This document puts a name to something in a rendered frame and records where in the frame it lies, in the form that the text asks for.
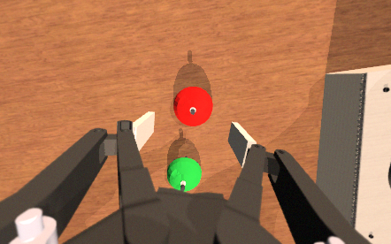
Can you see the green bell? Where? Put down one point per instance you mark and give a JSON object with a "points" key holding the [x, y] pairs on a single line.
{"points": [[184, 173]]}

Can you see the red bell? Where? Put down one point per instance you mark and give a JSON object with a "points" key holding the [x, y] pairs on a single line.
{"points": [[192, 106]]}

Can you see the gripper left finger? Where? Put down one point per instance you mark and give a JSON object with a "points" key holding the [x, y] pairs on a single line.
{"points": [[41, 210]]}

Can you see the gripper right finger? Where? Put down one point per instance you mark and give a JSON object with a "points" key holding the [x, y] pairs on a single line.
{"points": [[310, 215]]}

